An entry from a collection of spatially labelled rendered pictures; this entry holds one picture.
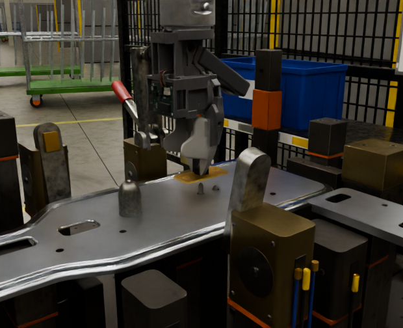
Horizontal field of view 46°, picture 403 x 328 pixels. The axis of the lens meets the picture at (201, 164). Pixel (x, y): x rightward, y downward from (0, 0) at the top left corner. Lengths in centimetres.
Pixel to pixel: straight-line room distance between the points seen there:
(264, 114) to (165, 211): 41
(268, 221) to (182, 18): 29
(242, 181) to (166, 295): 15
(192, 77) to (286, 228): 25
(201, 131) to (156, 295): 27
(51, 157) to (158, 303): 35
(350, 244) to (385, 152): 20
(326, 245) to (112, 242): 28
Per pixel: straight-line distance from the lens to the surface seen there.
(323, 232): 68
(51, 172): 77
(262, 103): 101
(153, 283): 53
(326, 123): 89
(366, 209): 73
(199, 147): 69
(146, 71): 83
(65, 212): 70
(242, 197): 55
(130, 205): 66
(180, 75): 66
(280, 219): 55
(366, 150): 81
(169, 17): 65
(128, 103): 88
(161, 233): 61
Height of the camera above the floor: 126
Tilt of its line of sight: 17 degrees down
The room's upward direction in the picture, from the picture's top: straight up
